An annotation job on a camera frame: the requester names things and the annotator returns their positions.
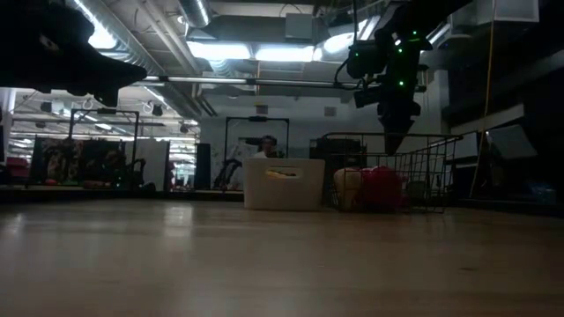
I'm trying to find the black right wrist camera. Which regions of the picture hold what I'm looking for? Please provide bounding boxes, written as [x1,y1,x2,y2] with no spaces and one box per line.
[353,85,383,109]

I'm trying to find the white ceiling box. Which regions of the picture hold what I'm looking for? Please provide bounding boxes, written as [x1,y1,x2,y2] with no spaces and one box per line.
[284,11,315,41]

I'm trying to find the wire mesh basket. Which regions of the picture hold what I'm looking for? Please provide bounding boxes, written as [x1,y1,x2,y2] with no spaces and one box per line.
[320,130,464,216]

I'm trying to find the colourful printed board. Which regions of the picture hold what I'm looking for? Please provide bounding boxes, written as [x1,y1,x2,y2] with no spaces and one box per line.
[29,136,127,186]

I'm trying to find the silver spiral duct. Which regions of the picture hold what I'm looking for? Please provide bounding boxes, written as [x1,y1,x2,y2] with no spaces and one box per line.
[178,0,213,29]

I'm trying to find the white plastic bin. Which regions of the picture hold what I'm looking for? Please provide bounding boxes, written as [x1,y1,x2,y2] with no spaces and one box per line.
[241,157,326,211]

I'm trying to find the long ceiling light rail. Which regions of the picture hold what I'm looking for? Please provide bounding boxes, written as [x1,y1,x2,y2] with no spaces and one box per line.
[143,74,427,93]

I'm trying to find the dark cabinet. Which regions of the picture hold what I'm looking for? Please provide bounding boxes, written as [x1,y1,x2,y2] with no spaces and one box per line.
[308,137,367,177]

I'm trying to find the red bell pepper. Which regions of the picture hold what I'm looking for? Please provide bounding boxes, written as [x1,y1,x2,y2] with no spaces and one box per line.
[359,165,403,212]

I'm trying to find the bright ceiling light panels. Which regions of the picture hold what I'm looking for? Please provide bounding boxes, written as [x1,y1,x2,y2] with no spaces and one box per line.
[187,40,316,63]

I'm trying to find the white partition panel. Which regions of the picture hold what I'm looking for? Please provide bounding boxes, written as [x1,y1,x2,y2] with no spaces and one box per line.
[125,139,171,191]

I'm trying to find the white garlic bulb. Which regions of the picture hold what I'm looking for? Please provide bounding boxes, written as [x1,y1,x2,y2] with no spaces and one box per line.
[333,166,365,211]

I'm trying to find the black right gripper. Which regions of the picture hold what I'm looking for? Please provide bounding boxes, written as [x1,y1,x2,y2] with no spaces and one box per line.
[374,38,435,157]

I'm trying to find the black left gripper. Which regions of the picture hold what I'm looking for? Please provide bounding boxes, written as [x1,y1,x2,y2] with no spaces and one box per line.
[0,0,149,108]

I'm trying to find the yellow hanging cable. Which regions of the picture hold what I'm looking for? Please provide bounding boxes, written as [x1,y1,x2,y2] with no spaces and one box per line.
[469,0,498,199]

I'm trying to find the black upright panel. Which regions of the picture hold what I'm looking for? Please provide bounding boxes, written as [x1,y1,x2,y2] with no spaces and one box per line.
[195,143,212,191]

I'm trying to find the white board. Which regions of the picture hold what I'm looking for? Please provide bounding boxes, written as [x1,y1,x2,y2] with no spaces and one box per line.
[486,124,539,160]

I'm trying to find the person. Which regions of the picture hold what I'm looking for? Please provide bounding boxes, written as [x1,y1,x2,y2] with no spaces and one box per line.
[253,135,283,159]

